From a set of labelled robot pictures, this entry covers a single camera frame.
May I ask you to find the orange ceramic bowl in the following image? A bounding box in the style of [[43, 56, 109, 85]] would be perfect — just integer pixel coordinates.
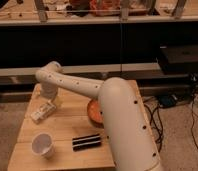
[[87, 99, 103, 127]]

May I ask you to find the metal shelf rack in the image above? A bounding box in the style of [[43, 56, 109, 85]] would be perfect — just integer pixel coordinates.
[[0, 0, 198, 86]]

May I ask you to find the white plastic cup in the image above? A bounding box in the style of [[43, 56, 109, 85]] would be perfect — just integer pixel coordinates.
[[31, 133, 54, 158]]

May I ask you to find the black floor cable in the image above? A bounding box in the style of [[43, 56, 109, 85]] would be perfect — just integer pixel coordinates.
[[143, 99, 165, 153]]

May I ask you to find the black striped block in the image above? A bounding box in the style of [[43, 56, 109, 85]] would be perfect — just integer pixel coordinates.
[[72, 134, 101, 151]]

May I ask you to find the orange clutter on shelf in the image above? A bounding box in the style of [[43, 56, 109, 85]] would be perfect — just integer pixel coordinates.
[[69, 0, 120, 16]]

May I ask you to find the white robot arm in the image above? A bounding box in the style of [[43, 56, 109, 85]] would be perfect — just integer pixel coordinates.
[[35, 61, 164, 171]]

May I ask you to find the clear plastic bottle white cap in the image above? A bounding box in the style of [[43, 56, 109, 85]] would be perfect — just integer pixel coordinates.
[[30, 101, 56, 124]]

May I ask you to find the black box on shelf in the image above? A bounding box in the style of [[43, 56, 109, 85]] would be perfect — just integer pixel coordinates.
[[157, 45, 198, 74]]

